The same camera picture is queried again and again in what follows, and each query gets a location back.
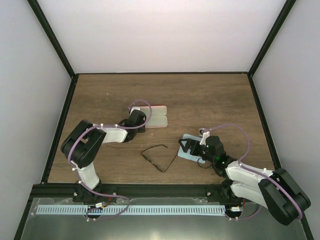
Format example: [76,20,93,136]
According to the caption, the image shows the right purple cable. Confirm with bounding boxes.
[204,124,305,221]

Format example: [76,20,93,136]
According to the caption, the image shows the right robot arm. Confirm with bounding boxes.
[178,134,311,226]

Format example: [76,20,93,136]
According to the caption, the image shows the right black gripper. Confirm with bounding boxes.
[179,138,216,164]

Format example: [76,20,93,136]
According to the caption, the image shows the black aluminium frame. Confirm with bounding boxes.
[14,0,315,240]

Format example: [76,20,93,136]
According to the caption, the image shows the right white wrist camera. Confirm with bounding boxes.
[199,128,210,146]

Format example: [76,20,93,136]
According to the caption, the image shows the grey metal front plate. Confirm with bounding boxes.
[22,198,306,240]

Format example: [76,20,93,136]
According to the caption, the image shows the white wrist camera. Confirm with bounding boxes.
[199,128,210,146]
[129,106,141,114]

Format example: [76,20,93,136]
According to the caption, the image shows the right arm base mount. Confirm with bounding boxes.
[205,184,244,205]

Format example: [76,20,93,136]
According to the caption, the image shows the pink glasses case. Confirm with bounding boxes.
[145,105,168,128]

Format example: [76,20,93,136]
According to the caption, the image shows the purple cable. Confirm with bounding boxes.
[204,124,305,221]
[67,99,154,222]

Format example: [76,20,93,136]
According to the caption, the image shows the black sunglasses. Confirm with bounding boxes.
[140,144,178,173]

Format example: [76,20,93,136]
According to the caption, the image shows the light blue cleaning cloth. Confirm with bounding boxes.
[177,134,206,164]

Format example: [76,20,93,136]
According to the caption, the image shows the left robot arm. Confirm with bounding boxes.
[61,109,150,202]

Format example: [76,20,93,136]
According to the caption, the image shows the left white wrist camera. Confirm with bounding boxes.
[129,106,141,114]

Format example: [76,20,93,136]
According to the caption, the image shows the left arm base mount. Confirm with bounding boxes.
[72,183,118,203]

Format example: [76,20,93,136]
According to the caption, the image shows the light blue slotted strip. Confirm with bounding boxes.
[36,204,225,216]

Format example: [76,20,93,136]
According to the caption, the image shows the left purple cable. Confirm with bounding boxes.
[67,99,154,222]

